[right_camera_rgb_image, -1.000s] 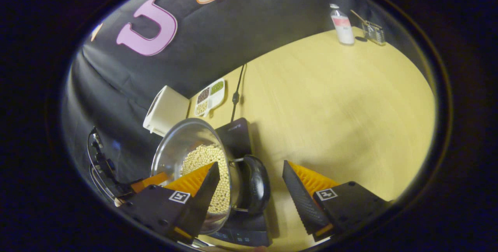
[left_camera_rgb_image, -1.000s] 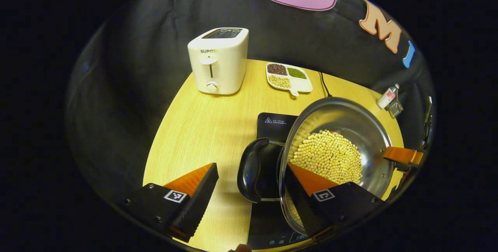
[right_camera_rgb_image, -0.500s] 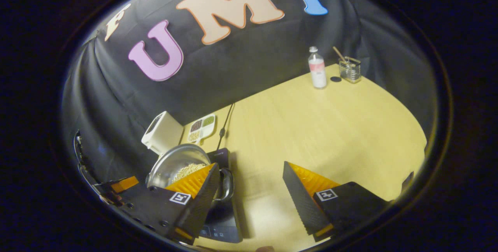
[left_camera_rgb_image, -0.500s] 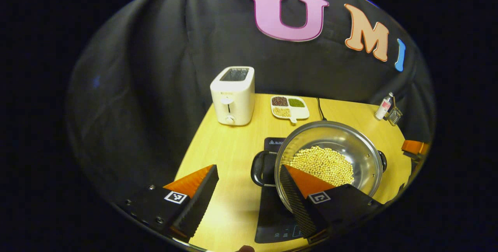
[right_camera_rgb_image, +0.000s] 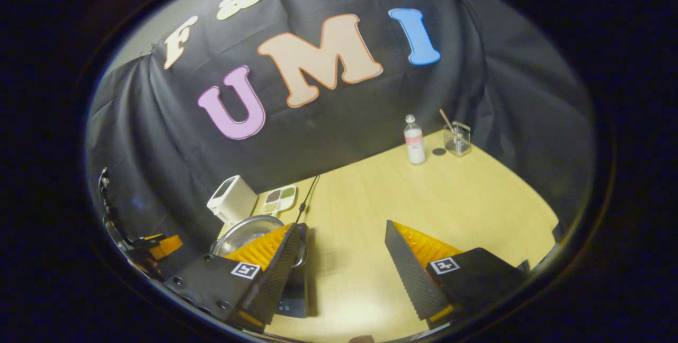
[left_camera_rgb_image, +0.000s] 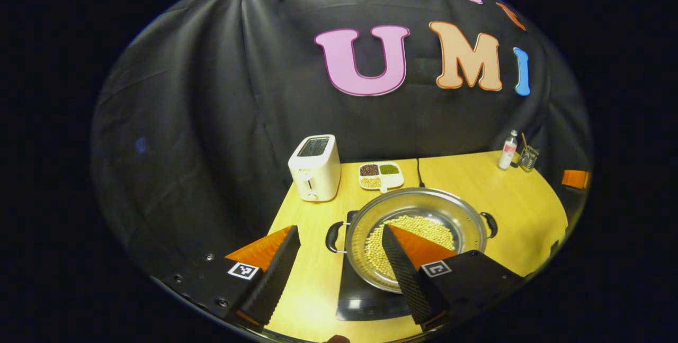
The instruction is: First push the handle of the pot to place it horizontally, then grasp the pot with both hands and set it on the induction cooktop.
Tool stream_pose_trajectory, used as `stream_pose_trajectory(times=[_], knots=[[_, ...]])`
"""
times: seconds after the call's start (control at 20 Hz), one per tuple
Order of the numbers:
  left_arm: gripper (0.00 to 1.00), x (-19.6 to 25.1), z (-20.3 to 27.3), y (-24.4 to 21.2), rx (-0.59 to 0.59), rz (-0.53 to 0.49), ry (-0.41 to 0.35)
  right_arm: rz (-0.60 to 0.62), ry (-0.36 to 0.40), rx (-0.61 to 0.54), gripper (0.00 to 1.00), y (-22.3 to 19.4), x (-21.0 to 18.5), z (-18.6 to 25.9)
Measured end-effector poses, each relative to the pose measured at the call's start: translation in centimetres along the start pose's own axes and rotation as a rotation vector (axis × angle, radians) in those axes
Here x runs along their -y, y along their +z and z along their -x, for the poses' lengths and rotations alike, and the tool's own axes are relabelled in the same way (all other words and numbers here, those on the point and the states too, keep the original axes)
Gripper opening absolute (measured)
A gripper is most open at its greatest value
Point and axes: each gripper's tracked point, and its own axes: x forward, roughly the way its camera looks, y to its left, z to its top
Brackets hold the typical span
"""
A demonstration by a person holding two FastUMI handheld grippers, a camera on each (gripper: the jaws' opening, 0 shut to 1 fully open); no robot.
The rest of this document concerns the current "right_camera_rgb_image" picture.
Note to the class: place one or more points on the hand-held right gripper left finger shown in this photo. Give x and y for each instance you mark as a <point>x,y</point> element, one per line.
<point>280,269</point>

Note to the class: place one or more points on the wooden stick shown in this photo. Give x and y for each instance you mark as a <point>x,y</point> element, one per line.
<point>446,119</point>

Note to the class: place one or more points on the black backdrop cloth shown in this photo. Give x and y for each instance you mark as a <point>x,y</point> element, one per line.
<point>503,68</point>

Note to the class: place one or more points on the small black disc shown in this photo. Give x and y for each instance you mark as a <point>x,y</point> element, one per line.
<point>438,151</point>

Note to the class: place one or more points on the white toaster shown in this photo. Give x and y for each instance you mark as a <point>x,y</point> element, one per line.
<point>233,200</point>

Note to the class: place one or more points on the white divided bean dish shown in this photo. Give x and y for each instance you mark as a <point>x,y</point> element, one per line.
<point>279,199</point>

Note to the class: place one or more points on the clear glass holder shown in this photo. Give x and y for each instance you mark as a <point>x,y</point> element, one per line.
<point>458,142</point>

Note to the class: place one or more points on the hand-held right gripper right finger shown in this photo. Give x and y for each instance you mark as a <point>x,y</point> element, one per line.
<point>408,274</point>

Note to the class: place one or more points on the clear bottle with pink label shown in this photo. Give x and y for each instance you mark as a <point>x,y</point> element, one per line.
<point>415,144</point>

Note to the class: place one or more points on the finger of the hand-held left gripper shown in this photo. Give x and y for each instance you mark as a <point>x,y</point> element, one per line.
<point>167,246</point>

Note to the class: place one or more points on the black induction cooktop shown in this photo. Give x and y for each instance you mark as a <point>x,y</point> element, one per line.
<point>296,290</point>

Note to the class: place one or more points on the steel pot with beans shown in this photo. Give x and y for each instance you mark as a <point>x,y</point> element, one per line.
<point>243,234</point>

